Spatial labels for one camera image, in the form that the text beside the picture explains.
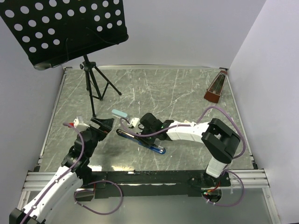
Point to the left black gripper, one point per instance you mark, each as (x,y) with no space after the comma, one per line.
(105,125)

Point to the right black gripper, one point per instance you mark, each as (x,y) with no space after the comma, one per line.
(151,141)

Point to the blue black stapler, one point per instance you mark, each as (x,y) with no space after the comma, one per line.
(154,147)

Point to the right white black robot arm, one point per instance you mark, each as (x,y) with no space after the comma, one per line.
(220,140)

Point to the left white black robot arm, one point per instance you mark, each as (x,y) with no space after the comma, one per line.
(73,173)

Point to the light blue white stapler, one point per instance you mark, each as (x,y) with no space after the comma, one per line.
(119,114)

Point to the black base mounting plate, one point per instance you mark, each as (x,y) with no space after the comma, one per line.
(152,183)

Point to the brown wooden metronome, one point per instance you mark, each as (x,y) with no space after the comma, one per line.
(214,91)

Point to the black music stand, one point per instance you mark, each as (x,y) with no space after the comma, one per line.
(53,32)

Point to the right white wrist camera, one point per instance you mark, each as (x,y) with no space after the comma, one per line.
(134,123)

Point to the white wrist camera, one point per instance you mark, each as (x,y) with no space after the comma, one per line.
(134,123)
(77,123)

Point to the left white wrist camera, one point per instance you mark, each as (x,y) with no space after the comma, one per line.
(77,123)

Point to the aluminium frame rail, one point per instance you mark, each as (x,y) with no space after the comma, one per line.
(253,178)

